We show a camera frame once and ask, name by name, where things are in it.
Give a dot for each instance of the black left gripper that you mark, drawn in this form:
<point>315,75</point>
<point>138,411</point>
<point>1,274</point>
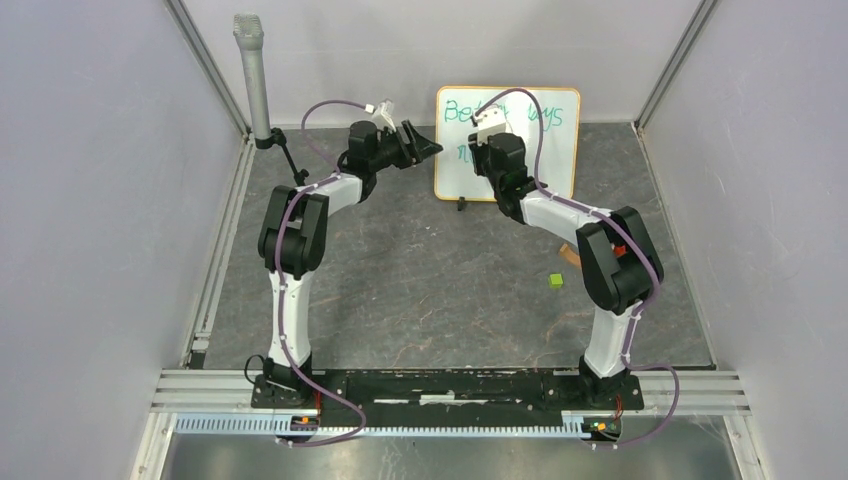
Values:
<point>420,147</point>

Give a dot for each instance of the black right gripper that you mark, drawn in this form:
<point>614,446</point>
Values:
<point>477,151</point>

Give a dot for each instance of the yellow-framed whiteboard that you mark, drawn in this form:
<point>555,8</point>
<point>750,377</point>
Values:
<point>550,133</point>

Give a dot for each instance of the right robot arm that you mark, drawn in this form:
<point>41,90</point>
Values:
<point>618,261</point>

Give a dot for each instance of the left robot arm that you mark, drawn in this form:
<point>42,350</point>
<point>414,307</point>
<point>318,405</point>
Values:
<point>293,239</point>

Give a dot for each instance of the curved wooden block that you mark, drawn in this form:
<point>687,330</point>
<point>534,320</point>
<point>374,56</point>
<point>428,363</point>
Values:
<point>570,255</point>

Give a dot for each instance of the green cube block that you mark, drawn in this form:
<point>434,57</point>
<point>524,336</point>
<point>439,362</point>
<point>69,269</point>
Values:
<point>555,281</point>

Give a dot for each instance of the grey microphone on stand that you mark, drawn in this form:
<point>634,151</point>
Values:
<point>249,35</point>

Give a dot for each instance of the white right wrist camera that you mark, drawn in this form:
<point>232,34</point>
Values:
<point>489,122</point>

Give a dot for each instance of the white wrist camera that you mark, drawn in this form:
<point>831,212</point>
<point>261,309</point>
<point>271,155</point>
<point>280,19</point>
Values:
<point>381,116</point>
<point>489,122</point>

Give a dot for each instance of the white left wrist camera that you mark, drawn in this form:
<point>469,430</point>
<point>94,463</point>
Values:
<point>381,116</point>

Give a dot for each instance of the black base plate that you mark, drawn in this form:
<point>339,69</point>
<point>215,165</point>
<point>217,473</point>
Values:
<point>443,398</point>

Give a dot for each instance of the aluminium frame rail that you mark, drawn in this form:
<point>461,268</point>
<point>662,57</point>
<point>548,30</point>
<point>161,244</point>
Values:
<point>219,402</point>

